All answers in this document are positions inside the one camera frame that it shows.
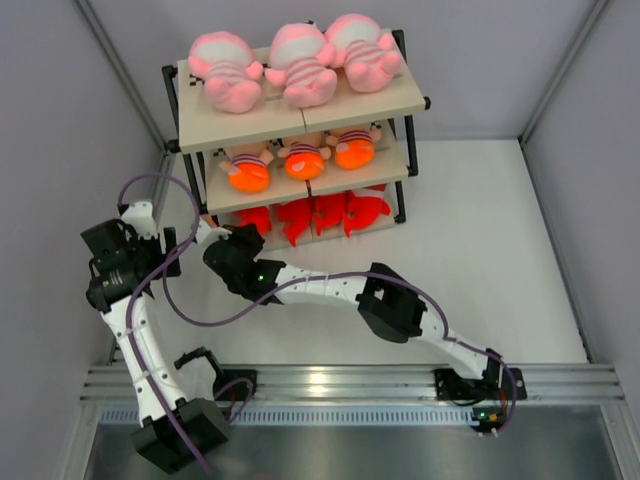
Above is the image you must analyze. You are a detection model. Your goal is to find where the red shark plush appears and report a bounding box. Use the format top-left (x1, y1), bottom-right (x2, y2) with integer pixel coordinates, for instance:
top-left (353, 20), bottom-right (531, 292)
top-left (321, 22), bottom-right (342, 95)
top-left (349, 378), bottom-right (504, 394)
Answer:
top-left (312, 192), bottom-right (347, 236)
top-left (343, 184), bottom-right (391, 237)

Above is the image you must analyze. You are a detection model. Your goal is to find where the pink striped plush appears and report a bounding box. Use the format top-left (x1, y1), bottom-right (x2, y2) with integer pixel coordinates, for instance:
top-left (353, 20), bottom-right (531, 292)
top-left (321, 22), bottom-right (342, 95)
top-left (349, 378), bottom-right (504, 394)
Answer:
top-left (264, 23), bottom-right (337, 109)
top-left (187, 31), bottom-right (264, 114)

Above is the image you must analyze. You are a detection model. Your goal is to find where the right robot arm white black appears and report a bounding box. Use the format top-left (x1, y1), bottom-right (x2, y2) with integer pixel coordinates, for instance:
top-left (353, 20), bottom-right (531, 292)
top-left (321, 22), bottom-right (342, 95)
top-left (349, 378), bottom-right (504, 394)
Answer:
top-left (196, 218), bottom-right (526, 406)

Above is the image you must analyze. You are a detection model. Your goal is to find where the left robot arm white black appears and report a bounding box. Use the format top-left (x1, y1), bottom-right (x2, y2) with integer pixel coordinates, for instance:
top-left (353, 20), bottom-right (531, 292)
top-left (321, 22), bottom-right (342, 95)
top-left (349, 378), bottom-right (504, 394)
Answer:
top-left (81, 219), bottom-right (229, 474)

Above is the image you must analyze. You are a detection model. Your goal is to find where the beige three-tier shelf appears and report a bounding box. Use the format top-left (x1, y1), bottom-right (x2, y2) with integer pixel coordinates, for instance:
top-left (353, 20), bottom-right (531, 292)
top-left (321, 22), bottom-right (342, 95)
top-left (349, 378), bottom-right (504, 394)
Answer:
top-left (162, 29), bottom-right (429, 248)

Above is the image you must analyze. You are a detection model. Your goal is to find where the pink plush right top shelf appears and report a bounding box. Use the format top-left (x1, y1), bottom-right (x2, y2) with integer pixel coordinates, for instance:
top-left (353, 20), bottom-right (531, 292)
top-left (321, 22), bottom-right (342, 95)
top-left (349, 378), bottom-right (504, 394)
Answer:
top-left (324, 13), bottom-right (403, 93)

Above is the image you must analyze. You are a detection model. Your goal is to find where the orange doll left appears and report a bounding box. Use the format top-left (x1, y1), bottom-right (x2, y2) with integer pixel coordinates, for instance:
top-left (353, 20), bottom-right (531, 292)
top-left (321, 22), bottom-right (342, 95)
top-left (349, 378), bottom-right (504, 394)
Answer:
top-left (219, 141), bottom-right (274, 194)

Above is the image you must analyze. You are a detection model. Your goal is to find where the orange doll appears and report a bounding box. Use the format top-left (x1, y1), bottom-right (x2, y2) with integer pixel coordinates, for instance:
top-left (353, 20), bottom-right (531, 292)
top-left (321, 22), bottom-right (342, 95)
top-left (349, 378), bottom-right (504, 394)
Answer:
top-left (219, 141), bottom-right (274, 194)
top-left (326, 128), bottom-right (382, 170)
top-left (278, 141), bottom-right (331, 181)

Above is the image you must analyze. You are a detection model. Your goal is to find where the orange doll middle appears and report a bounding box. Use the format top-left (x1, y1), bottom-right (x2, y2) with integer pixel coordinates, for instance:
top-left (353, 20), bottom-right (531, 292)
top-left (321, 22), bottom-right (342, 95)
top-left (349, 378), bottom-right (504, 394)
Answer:
top-left (278, 141), bottom-right (331, 181)

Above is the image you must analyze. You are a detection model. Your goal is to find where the orange doll right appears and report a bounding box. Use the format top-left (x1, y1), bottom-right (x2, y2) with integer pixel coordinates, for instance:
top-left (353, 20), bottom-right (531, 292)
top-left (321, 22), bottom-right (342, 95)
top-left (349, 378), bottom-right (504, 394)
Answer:
top-left (326, 128), bottom-right (382, 170)

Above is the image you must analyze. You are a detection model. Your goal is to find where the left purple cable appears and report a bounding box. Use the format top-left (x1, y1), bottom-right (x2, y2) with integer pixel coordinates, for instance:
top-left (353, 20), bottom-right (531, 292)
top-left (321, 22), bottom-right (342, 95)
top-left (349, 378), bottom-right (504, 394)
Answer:
top-left (115, 172), bottom-right (256, 476)

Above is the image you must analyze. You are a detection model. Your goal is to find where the purple cable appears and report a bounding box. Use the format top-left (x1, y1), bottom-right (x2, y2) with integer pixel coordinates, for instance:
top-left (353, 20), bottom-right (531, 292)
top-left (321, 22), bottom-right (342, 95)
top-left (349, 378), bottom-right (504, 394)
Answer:
top-left (115, 172), bottom-right (256, 476)
top-left (162, 239), bottom-right (519, 441)

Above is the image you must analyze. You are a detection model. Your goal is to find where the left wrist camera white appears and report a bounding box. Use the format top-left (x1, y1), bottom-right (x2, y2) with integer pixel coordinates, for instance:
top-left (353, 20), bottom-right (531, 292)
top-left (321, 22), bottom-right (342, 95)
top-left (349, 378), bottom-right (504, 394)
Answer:
top-left (120, 199), bottom-right (159, 240)

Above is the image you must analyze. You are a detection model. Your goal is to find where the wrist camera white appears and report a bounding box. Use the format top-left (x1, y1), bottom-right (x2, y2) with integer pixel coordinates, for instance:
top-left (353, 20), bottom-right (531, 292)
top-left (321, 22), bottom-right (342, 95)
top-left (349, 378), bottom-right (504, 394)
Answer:
top-left (195, 215), bottom-right (232, 249)
top-left (120, 199), bottom-right (159, 240)

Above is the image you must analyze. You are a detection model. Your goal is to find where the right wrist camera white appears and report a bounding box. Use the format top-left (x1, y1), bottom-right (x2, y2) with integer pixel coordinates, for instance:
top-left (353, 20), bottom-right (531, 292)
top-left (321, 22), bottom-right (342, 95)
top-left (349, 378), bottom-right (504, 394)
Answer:
top-left (195, 215), bottom-right (232, 249)

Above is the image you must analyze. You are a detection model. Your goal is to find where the aluminium rail base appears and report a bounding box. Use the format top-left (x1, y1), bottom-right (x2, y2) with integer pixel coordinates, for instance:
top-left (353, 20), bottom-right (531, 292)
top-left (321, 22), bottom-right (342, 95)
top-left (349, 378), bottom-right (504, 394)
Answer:
top-left (80, 364), bottom-right (625, 405)

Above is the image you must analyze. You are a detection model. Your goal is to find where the slotted cable duct grey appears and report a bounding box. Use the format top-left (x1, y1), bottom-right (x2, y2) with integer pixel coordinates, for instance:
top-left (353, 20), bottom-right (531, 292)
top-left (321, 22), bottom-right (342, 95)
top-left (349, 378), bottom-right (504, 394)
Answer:
top-left (97, 403), bottom-right (506, 429)

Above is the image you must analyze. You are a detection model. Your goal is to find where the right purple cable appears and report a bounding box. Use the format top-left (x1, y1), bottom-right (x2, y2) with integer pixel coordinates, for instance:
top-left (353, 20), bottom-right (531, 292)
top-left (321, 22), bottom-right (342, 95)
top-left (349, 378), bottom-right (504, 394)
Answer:
top-left (162, 239), bottom-right (519, 441)

